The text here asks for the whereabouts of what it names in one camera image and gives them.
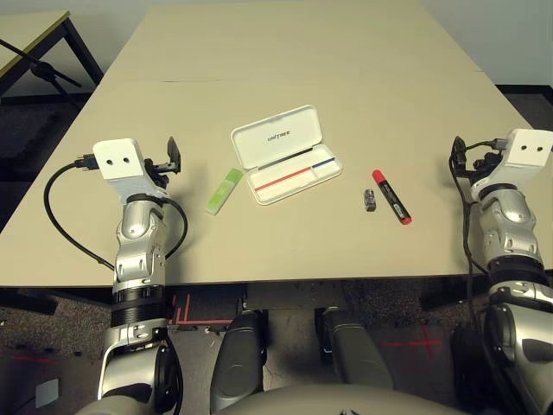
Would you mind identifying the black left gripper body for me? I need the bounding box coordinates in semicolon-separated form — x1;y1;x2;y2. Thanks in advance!
144;158;179;189

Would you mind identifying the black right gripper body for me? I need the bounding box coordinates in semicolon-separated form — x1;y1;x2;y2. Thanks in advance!
457;149;502;178

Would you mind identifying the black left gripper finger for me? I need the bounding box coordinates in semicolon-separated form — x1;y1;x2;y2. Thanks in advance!
167;137;181;174

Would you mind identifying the green highlighter pen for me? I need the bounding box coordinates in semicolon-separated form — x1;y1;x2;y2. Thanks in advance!
206;167;242;216

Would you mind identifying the red black marker pen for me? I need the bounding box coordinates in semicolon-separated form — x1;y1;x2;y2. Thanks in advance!
372;169;413;227

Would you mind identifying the white plastic pencil case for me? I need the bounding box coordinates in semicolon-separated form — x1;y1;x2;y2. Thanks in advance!
230;104;345;206

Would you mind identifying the black table foot bar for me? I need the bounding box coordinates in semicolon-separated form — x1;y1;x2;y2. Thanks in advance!
421;278;489;311

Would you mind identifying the black tripod stand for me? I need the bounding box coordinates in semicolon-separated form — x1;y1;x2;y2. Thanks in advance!
0;38;83;109

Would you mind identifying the grey robot left leg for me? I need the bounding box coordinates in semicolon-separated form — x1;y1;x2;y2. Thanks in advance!
209;309;269;412

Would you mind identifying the grey robot leg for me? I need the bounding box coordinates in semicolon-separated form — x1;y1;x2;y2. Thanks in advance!
209;309;269;412
317;306;397;390

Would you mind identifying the grey robot right leg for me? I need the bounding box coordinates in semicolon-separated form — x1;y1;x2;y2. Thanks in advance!
317;306;397;390

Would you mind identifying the grey square floor patch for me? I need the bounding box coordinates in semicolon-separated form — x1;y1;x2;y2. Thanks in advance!
34;379;61;410

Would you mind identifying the grey robot torso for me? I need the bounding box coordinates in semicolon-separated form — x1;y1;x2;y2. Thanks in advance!
81;383;472;415

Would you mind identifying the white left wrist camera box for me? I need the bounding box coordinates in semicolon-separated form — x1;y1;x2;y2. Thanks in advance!
92;137;168;204

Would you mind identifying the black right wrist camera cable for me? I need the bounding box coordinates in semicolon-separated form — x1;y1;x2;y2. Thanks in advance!
448;137;507;334

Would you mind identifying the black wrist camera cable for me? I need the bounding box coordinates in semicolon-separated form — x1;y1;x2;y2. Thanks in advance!
42;157;189;271
448;137;507;334

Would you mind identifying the black left wrist camera cable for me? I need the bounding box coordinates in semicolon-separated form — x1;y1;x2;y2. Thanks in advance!
42;157;189;271

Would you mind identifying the dark table frame crossbar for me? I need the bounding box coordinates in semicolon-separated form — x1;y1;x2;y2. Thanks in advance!
245;283;346;312

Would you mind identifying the beige side table black frame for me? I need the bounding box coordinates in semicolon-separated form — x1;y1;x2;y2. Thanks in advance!
0;10;105;105

